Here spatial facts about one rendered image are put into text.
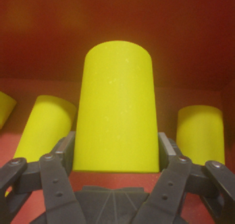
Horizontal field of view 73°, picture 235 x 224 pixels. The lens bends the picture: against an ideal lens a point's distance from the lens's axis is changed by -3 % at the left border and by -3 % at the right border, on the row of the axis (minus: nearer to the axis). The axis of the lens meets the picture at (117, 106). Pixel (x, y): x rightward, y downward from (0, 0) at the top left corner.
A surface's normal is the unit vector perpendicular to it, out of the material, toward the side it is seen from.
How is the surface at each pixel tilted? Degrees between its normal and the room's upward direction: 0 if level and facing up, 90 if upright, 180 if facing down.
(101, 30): 90
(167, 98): 0
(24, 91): 0
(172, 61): 90
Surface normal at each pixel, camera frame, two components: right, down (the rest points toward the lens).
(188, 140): -0.73, -0.40
